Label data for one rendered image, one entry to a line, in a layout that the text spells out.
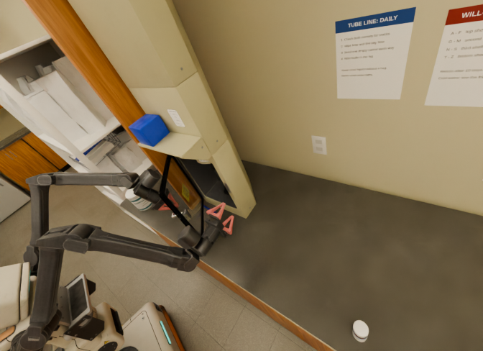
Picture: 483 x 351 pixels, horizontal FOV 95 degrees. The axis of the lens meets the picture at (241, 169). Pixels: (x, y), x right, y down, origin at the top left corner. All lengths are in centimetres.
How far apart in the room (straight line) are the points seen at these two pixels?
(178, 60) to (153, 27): 11
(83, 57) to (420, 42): 111
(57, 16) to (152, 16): 39
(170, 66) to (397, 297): 109
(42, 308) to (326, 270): 104
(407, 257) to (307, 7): 98
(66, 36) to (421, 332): 152
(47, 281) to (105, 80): 74
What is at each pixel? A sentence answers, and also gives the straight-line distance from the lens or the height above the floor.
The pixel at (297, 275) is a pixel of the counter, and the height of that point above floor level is 94.
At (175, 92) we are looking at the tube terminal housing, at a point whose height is 169.
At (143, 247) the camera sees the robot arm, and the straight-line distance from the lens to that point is 90.
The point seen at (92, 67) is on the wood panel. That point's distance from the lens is 108.
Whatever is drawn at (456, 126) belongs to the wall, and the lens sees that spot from 103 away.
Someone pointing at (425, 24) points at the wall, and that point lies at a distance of 88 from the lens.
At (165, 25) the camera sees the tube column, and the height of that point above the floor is 186.
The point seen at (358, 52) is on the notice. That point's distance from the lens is 92.
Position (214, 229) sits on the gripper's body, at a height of 124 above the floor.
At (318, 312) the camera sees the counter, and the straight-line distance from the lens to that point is 101.
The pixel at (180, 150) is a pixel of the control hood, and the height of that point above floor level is 151.
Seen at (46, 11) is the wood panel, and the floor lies 201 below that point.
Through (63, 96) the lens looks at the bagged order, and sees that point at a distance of 198.
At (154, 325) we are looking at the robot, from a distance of 208.
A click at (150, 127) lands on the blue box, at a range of 96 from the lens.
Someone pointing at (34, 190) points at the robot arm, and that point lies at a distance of 139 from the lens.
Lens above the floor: 193
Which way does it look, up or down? 41 degrees down
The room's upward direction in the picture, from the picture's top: 24 degrees counter-clockwise
